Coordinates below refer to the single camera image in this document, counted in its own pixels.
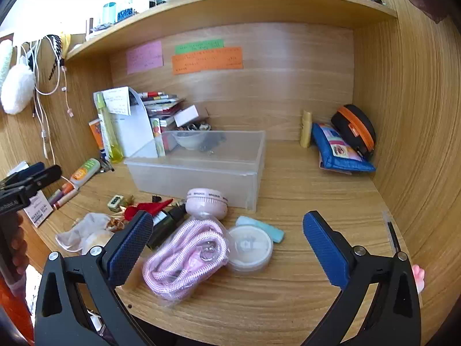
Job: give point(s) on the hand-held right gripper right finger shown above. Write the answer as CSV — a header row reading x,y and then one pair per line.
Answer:
x,y
324,248

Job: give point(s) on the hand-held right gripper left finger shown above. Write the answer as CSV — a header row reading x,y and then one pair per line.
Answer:
x,y
131,245

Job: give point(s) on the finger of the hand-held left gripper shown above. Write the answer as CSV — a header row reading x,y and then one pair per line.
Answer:
x,y
48,175
32,168

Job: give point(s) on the red fabric pouch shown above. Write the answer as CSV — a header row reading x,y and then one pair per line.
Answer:
x,y
151,207

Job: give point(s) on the white cloth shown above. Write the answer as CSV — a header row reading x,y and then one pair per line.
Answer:
x,y
81,227

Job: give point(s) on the light blue bottle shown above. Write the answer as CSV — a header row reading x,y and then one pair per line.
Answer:
x,y
259,227

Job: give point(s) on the round white lidded container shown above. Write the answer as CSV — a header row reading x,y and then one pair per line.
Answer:
x,y
250,247

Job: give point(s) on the pink round handheld fan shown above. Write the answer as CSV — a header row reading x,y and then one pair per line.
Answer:
x,y
207,203

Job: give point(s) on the clear plastic storage box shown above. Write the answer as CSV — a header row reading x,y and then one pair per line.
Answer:
x,y
201,183

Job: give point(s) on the wooden desktop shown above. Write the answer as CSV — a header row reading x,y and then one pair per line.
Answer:
x,y
281,292

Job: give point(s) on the person's left hand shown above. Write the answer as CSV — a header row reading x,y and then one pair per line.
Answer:
x,y
19,256

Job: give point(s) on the red capped stick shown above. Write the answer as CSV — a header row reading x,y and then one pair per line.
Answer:
x,y
67,188

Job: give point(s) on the white labelled box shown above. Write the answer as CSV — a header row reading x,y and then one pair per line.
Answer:
x,y
38,211

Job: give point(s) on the pink marker pen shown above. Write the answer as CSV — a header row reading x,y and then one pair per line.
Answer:
x,y
65,200

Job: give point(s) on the cream filled jar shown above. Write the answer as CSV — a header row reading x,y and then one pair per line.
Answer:
x,y
97,240

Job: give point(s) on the orange and green tube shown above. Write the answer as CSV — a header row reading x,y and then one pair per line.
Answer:
x,y
84,172

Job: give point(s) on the dark green dropper bottle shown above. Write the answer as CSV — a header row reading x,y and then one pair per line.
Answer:
x,y
164,225

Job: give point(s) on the small cream rectangular block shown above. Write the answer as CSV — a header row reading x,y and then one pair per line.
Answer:
x,y
115,202

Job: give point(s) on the orange carton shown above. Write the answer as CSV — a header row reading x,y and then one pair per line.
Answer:
x,y
95,133

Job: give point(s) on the yellow green spray bottle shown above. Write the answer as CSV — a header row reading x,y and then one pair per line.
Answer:
x,y
108,133

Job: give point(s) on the white fluffy duster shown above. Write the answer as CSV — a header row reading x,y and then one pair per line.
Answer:
x,y
18,86

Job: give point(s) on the pink toy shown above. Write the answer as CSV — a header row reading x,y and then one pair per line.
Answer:
x,y
417,275

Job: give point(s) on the white paper file holder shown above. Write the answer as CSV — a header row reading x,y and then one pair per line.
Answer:
x,y
137,133

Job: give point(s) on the white memo sheet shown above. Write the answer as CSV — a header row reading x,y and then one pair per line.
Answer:
x,y
117,101

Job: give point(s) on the blue patterned pouch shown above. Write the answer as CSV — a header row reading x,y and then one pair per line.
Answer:
x,y
329,140

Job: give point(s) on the fruit print carton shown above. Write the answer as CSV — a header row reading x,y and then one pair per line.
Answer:
x,y
157,135

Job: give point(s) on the pale green fluffy duster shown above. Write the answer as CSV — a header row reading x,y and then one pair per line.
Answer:
x,y
5,57

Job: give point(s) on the white bowl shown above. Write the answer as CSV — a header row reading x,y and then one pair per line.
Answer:
x,y
187,139

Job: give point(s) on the pale yellow tube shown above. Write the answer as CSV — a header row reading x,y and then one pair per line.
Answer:
x,y
306,128

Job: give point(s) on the black case orange zipper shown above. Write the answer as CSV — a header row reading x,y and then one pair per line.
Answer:
x,y
345,122

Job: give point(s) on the yellow hanging item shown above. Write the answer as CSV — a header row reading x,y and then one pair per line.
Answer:
x,y
65,41

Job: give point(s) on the small white box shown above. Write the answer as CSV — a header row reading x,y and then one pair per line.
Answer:
x,y
186,114

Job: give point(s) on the pink sticky note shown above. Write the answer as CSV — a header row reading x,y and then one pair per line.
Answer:
x,y
144,57

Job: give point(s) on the teal cup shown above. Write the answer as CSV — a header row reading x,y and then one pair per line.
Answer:
x,y
109,13

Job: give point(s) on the blue beaded container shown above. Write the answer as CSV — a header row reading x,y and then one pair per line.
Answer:
x,y
126,10

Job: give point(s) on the orange sticky note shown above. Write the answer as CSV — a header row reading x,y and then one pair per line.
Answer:
x,y
207,61

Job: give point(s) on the green sticky note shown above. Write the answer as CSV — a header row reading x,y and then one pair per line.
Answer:
x,y
198,45

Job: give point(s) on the wooden shelf board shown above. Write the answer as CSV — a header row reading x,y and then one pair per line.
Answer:
x,y
234,7

